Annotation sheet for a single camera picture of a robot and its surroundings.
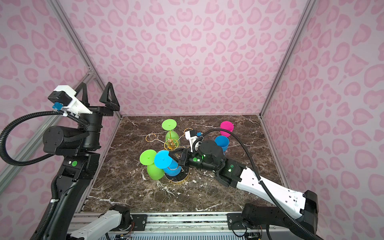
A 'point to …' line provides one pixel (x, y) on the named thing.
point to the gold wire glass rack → (172, 144)
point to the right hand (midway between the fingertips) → (168, 156)
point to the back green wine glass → (170, 124)
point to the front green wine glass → (154, 172)
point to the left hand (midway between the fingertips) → (93, 80)
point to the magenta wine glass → (227, 125)
